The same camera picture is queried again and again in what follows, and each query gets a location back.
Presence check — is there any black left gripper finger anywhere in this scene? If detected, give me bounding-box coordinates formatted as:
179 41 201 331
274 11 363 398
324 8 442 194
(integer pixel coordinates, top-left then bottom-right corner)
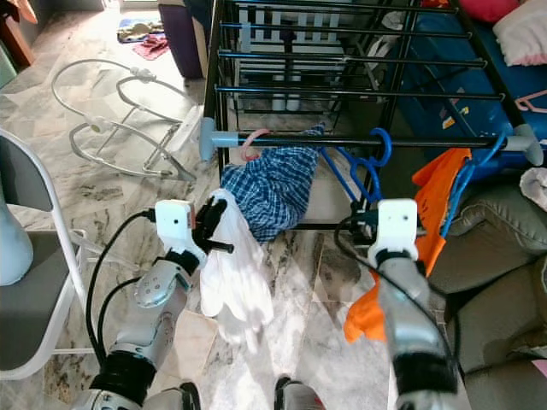
200 198 227 236

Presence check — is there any blue plastic hanger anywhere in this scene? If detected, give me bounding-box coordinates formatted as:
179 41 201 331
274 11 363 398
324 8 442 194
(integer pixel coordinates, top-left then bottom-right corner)
440 128 509 240
318 128 394 225
338 128 394 206

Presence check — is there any pink plastic hanger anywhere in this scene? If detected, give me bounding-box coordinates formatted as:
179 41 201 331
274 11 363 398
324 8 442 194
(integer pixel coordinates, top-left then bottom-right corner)
240 128 273 164
515 88 547 114

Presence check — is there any blue plaid shirt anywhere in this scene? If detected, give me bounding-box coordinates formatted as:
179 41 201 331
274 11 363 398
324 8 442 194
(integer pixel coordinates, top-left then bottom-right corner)
220 124 326 246

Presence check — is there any dark grey sofa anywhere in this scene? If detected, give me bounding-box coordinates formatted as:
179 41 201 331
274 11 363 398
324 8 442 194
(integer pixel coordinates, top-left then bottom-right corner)
427 167 547 410

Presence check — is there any black metal clothes rack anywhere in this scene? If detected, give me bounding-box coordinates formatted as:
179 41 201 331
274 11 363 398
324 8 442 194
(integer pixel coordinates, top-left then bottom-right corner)
199 0 547 233

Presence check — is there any pale blue pillow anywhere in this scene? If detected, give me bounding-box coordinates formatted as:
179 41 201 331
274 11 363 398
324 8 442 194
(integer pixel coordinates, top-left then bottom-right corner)
0 198 37 289

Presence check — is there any grey robot left leg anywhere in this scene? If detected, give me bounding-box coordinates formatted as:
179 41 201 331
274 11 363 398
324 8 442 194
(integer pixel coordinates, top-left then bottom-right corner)
150 383 202 410

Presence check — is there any blue storage container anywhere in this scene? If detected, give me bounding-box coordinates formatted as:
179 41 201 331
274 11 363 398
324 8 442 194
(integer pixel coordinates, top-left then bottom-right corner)
393 10 547 165

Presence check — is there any purple box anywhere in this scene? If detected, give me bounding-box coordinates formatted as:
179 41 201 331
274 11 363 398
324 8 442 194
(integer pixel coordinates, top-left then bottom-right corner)
158 0 212 80

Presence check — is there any white cloth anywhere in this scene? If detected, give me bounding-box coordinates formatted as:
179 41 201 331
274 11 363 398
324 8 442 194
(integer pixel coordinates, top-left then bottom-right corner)
521 167 547 212

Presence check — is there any white slatted crib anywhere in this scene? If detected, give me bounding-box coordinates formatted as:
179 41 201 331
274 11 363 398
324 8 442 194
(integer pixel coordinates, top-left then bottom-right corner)
232 7 347 114

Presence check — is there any white folding chair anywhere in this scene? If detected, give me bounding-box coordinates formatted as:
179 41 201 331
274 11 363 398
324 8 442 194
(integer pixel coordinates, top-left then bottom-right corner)
0 128 114 383

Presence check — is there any colourful floor cloth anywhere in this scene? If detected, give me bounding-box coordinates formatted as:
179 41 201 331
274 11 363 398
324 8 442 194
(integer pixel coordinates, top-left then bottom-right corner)
116 17 172 62

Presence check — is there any pink pillow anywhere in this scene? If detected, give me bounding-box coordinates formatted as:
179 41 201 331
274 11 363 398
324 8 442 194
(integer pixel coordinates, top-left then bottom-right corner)
457 0 522 24

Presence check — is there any brown wooden furniture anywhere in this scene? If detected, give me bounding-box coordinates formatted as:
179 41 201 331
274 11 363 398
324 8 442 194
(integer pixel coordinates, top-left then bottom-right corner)
0 0 37 67

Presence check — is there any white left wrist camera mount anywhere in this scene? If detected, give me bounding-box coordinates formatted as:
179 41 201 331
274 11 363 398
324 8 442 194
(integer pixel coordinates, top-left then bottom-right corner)
156 200 196 255

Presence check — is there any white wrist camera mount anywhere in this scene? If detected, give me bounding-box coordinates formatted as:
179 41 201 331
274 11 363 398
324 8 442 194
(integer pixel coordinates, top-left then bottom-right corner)
156 200 196 255
369 198 421 257

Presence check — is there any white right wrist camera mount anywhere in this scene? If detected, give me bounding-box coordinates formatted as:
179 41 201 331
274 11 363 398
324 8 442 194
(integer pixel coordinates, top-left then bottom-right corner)
369 198 421 257

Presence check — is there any white wire bouncer frame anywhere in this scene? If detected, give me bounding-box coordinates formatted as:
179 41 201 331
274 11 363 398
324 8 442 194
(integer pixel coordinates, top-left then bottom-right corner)
50 58 206 183

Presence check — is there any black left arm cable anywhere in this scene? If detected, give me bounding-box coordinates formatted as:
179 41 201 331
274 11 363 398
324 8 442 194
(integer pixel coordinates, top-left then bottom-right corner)
85 209 159 377
97 275 148 351

